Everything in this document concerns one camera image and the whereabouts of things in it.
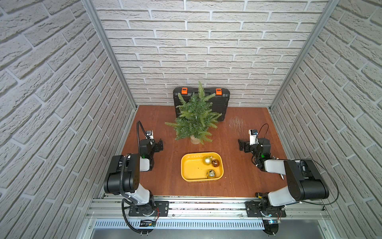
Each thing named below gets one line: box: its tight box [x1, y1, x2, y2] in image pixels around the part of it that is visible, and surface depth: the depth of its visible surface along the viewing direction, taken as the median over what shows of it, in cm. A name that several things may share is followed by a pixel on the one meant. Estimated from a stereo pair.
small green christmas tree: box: [165, 81, 223, 145], surface depth 79 cm
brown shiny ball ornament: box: [211, 159, 220, 168], surface depth 89 cm
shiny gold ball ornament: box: [206, 169, 217, 179], surface depth 83 cm
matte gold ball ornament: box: [202, 155, 212, 166], surface depth 89 cm
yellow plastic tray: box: [180, 151, 225, 183], surface depth 88 cm
